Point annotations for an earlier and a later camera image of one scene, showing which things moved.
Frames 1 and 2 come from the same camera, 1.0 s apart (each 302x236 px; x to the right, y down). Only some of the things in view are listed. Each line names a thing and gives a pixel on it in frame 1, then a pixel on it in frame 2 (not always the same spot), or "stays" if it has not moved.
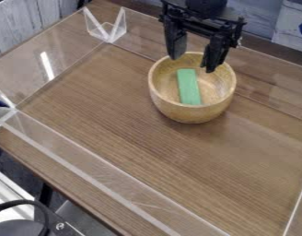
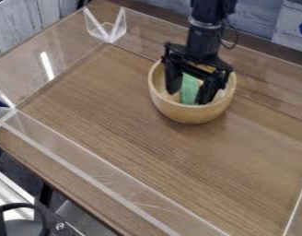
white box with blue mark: (292, 29) stays
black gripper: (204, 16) -> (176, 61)
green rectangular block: (188, 87) stays
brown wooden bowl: (216, 88) stays
